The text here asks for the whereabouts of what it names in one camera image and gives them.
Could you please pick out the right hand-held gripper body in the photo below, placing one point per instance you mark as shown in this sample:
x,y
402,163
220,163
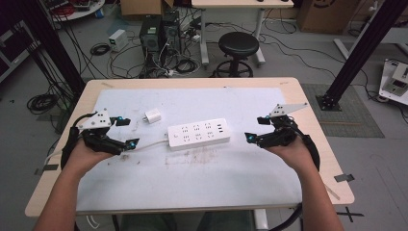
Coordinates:
x,y
280,133

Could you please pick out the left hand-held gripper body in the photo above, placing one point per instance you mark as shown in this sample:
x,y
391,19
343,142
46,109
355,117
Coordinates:
x,y
96,136

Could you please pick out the white charger plug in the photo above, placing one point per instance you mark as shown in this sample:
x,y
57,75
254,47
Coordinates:
x,y
152,115

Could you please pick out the white power strip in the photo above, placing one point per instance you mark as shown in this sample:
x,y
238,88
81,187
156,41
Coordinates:
x,y
198,134

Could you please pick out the person's left hand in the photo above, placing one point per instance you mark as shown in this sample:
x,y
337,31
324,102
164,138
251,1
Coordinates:
x,y
81,157

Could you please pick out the person's right hand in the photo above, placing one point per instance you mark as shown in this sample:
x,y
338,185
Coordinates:
x,y
293,155

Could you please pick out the white table mat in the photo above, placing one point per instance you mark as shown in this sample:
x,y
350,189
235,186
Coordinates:
x,y
192,179

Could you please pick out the grey floor mat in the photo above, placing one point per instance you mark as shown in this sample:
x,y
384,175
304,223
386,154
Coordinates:
x,y
352,118

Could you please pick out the black tape strip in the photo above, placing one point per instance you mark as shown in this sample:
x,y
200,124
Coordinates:
x,y
344,177

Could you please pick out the black round stool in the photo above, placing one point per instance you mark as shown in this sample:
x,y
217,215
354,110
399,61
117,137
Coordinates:
x,y
239,45

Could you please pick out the wooden table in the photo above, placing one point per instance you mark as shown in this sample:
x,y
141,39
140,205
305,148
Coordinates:
x,y
192,82

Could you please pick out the white power supply unit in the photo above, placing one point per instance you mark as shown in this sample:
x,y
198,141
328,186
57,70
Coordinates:
x,y
118,39

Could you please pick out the white table leg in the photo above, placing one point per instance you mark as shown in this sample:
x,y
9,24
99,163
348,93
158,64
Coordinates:
x,y
260,219

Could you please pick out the black computer tower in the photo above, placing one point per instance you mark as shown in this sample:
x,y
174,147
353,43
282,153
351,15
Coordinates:
x,y
171,30
150,38

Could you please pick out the grey metal rack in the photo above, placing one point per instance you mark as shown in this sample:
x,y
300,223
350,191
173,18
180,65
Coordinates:
x,y
16,54

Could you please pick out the small cardboard box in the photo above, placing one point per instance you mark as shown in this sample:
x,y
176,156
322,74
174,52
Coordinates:
x,y
144,7

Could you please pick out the white desk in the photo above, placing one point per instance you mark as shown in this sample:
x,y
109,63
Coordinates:
x,y
243,4

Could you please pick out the round white table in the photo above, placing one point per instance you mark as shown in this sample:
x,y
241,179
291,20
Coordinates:
x,y
75,11

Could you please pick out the large cardboard box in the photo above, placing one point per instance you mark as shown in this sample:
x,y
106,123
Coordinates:
x,y
327,14

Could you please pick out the white metal device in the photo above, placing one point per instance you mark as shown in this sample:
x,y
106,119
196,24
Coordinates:
x,y
396,82

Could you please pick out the black metal post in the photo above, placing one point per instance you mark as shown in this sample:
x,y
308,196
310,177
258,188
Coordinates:
x,y
362,48
54,48

